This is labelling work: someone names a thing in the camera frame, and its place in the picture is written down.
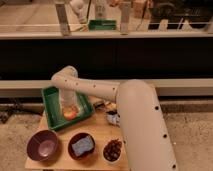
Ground blue sponge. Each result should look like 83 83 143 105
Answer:
72 136 94 156

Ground blue crumpled cloth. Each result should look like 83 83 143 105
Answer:
106 114 120 126

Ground empty purple bowl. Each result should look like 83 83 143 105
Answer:
26 130 59 162

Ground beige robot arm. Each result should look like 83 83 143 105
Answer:
51 66 179 171

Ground green plastic tray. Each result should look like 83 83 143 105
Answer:
42 86 93 131

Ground brown nuts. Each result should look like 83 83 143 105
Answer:
103 138 123 162

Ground orange red apple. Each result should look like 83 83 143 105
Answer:
63 110 77 120

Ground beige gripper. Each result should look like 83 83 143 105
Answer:
59 89 78 108

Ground dark red bowl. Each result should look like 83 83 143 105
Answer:
68 133 95 160

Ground small dark metal object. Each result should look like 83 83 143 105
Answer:
93 101 106 110

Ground white bowl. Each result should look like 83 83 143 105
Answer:
101 138 123 165

